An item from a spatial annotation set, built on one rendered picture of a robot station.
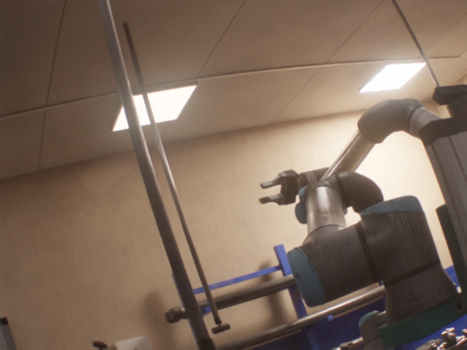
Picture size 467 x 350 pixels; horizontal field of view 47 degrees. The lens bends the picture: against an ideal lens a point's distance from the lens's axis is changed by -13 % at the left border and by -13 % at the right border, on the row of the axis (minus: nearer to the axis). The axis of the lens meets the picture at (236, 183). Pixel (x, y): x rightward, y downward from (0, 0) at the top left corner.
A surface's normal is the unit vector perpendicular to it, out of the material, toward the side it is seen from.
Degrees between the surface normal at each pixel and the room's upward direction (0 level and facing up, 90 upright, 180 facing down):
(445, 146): 90
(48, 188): 90
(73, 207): 90
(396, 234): 90
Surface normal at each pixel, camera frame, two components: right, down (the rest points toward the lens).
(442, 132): 0.34, -0.35
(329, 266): -0.26, -0.21
